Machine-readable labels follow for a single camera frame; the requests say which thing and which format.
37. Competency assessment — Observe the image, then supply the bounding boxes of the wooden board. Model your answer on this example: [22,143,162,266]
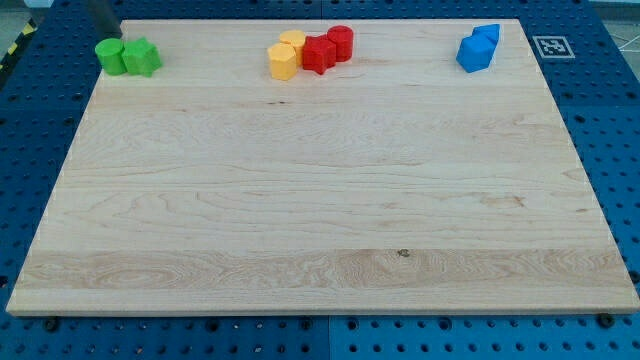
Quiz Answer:
[7,19,639,317]

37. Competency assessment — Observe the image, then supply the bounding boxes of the yellow hexagon block front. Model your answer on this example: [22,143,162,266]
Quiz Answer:
[267,43,298,81]

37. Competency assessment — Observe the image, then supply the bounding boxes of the red star block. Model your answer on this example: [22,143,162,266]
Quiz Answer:
[302,35,336,75]

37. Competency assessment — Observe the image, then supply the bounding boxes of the yellow cylinder block rear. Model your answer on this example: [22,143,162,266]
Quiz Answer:
[279,29,306,67]

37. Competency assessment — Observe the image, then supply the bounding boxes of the red cylinder block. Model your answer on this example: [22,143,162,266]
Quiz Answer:
[327,25,354,62]

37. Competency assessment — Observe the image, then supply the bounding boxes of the blue cube block front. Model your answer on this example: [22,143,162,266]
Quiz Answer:
[456,34,497,73]

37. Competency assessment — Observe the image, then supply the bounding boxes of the green star block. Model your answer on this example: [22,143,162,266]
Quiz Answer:
[122,37,163,77]

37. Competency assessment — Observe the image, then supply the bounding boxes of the blue triangle block rear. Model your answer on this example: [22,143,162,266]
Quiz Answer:
[472,23,501,46]

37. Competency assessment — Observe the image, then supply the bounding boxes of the green cylinder block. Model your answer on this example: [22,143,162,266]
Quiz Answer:
[94,38,126,75]

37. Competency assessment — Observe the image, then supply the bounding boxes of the white fiducial marker tag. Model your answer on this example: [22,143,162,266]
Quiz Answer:
[533,35,575,59]

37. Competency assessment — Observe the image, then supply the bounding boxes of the grey robot tool rod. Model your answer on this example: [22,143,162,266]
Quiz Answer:
[86,0,122,41]

